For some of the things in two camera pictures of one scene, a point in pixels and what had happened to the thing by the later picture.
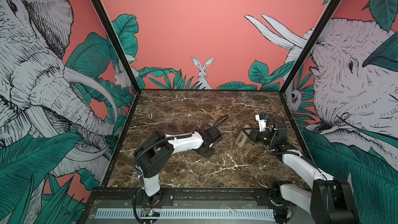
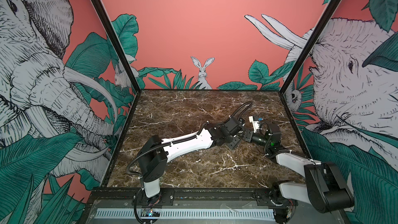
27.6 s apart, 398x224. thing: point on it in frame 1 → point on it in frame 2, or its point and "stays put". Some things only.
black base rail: [188, 198] stays put
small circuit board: [150, 212] stays put
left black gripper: [210, 154] → [233, 144]
